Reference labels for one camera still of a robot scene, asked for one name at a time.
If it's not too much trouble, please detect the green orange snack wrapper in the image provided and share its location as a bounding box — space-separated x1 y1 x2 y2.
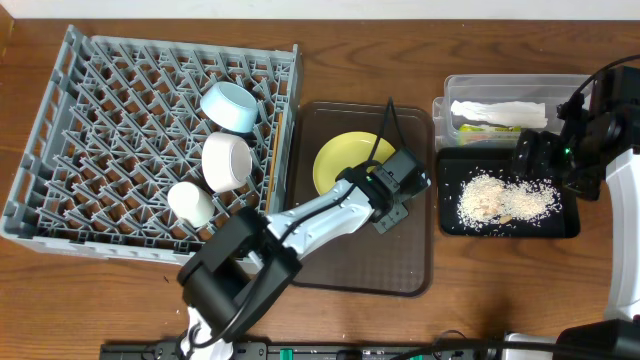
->
459 124 522 133

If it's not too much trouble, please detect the yellow round plate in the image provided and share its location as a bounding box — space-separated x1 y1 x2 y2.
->
313 131 377 195

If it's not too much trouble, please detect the wooden chopstick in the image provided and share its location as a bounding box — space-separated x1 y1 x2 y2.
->
265 125 280 213
268 112 284 201

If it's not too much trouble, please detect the pink white small plate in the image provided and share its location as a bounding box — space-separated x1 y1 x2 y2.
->
202 132 252 193

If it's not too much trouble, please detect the light blue bowl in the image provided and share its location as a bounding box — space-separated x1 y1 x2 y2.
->
200 82 258 134

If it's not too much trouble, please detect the white paper cup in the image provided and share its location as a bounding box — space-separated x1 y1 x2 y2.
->
167 182 215 227

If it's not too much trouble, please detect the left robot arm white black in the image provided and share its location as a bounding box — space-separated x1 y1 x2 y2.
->
177 161 431 359

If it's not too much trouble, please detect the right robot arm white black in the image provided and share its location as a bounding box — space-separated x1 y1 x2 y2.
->
512 59 639 359

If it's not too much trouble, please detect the clear plastic waste bin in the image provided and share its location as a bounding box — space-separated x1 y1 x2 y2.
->
433 74 587 150

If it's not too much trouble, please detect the grey plastic dishwasher rack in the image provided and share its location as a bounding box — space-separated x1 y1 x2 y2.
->
1 27 303 265

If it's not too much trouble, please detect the white crumpled tissue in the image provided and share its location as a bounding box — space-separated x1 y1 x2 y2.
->
450 100 548 128

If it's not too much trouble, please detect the brown plastic serving tray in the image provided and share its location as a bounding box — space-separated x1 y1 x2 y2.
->
284 102 436 297

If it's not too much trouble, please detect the black rectangular tray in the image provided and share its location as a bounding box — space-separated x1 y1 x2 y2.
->
437 147 581 238

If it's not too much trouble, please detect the spilled rice pile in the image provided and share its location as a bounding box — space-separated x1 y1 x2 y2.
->
456 174 563 230

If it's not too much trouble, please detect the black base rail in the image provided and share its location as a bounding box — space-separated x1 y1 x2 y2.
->
99 339 501 360

